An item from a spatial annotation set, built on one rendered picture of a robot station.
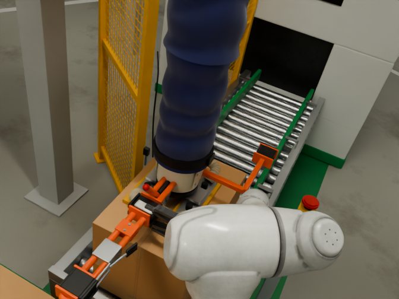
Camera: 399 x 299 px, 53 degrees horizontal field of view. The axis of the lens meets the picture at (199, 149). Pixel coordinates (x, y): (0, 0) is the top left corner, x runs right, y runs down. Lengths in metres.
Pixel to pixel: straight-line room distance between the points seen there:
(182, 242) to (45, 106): 1.77
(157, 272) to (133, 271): 0.12
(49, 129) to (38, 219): 0.66
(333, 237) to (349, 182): 2.90
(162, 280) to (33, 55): 1.32
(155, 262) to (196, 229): 0.80
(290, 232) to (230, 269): 0.12
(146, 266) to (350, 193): 2.33
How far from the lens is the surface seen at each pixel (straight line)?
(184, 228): 0.69
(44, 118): 2.42
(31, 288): 1.88
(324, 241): 0.73
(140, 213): 1.36
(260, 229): 0.71
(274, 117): 3.01
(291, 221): 0.74
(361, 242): 3.18
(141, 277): 1.60
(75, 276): 1.22
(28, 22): 2.18
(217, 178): 1.55
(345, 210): 3.35
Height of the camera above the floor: 2.12
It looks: 39 degrees down
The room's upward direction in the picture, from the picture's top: 12 degrees clockwise
